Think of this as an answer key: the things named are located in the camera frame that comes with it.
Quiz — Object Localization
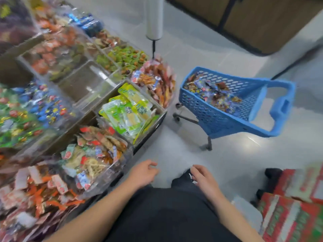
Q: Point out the person's left hand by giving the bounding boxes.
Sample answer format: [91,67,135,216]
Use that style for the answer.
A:
[126,159,161,189]

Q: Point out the person's right hand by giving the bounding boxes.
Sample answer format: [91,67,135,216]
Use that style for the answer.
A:
[189,164,223,197]

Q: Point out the blue plastic shopping basket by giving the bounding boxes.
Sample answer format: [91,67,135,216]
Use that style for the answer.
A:
[173,66,297,152]

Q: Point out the clear acrylic snack shelves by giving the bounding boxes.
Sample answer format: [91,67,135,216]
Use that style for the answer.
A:
[0,0,177,242]

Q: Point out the row of blue beef packets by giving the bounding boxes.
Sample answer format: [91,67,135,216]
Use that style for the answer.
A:
[12,80,76,129]

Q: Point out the row of green beef packets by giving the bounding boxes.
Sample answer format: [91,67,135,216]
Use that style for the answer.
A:
[0,85,41,149]

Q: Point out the person's right forearm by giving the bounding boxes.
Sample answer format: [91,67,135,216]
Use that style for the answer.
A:
[212,191,265,242]

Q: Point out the person's left forearm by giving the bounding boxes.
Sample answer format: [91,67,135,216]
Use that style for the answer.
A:
[45,181,139,242]

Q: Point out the person's black clothing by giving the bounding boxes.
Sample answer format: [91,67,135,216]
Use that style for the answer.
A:
[103,169,243,242]

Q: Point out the pile of beige packets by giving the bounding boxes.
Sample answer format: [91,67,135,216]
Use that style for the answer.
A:
[61,126,129,190]

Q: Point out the pile of lime green packets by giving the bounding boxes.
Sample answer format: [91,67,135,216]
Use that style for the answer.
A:
[98,83,157,144]

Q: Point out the black shoe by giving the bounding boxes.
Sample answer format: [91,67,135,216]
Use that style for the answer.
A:
[256,168,283,200]

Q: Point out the pile of pink-label meat packets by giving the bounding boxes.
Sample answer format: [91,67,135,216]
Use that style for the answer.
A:
[132,59,176,108]

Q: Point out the pile of green egg packets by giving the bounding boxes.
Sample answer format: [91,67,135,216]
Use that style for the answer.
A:
[96,43,148,74]

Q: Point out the pile of orange brown packets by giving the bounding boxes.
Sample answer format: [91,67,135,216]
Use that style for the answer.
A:
[23,28,89,79]

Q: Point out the pile of blue orange packets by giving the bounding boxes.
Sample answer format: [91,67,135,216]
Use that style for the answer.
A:
[38,2,104,38]

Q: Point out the wooden cabinet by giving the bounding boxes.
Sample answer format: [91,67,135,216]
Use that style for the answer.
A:
[167,0,323,56]

